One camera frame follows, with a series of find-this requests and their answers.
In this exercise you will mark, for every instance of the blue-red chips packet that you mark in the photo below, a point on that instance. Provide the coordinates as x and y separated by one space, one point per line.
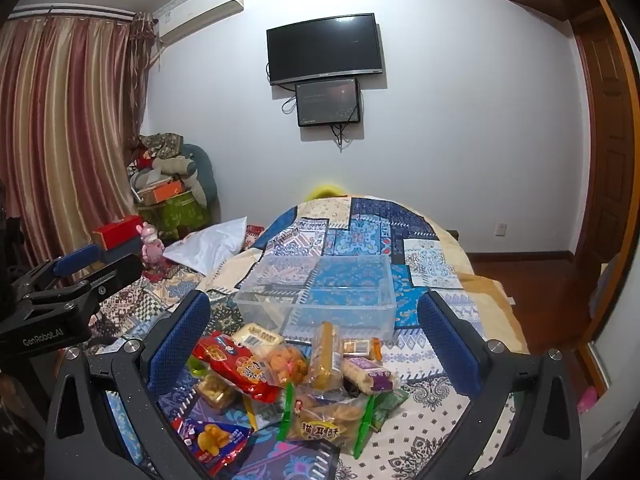
212 440

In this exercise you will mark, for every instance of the white air conditioner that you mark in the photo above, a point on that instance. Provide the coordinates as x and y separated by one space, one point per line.
200 12

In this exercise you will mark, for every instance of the patchwork patterned blanket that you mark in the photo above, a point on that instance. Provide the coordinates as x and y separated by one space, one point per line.
360 230

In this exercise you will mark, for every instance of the orange cardboard box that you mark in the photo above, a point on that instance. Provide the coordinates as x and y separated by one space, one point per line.
165 191

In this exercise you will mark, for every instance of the grey-white snack packet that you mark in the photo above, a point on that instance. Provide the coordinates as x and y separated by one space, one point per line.
265 412

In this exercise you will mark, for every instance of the pink toy figurine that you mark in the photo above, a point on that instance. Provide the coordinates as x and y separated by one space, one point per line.
152 247

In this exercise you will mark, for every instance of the white curtain rail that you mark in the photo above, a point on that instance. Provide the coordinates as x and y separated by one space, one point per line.
75 11

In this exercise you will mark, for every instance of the grey-blue plush cushion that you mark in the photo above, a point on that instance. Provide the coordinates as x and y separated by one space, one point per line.
205 170

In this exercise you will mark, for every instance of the small black monitor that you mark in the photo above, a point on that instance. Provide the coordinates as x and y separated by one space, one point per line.
327 102

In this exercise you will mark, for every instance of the dark blue box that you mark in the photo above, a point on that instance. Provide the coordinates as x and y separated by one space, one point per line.
122 250

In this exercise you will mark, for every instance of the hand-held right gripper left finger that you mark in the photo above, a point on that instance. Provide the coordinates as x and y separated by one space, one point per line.
180 342

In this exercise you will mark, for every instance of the red box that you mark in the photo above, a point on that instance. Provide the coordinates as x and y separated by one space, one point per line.
117 230

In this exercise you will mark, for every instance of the striped grey plush toy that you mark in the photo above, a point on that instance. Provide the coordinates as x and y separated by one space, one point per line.
172 166

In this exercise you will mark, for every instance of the white pillow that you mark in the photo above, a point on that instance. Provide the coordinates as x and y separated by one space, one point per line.
210 247

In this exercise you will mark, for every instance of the beige bed sheet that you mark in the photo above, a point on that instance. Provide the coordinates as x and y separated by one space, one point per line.
495 310

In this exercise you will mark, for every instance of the red snack packet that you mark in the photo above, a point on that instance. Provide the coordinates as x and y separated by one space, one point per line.
235 362

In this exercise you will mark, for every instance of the green snack packet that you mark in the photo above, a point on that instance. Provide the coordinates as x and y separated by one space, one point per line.
392 402

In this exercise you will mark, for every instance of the dark patterned cloth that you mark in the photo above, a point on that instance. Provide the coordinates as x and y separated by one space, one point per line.
160 144

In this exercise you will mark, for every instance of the clear pack of nuts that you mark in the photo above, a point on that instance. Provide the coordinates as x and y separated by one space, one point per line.
215 390

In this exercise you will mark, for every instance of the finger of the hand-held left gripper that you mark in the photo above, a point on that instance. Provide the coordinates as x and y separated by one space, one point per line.
75 259
117 272

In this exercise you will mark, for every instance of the brown wooden door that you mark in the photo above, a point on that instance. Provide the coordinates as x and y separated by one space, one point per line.
605 110

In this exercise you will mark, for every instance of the black wall television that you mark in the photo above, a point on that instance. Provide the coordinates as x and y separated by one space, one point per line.
325 47

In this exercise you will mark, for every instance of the white wall socket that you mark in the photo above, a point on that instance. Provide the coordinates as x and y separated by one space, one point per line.
500 229

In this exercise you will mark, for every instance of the clear plastic container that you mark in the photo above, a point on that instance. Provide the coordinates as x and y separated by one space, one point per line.
325 285

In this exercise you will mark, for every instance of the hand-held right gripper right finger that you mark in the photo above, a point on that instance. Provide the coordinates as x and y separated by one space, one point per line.
450 347

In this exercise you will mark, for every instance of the small brown snack pack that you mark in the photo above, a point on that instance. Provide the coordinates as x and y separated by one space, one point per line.
360 346

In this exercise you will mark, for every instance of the yellow biscuit pack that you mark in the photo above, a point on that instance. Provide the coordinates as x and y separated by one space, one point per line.
327 355

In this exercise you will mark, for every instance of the green-edged crisps bag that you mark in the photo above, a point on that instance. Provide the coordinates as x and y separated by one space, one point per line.
325 420

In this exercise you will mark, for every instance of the striped red-gold curtain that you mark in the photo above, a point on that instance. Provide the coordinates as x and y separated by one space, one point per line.
65 110

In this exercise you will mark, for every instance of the purple snack packet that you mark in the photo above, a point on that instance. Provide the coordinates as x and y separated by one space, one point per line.
370 375

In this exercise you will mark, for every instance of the clear bag of orange snacks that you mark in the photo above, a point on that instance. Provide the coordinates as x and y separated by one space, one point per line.
285 365

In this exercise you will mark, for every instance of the yellow plastic object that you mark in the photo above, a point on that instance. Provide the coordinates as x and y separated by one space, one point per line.
325 192

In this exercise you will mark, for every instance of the beige cracker pack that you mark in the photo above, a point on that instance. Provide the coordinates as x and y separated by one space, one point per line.
257 336

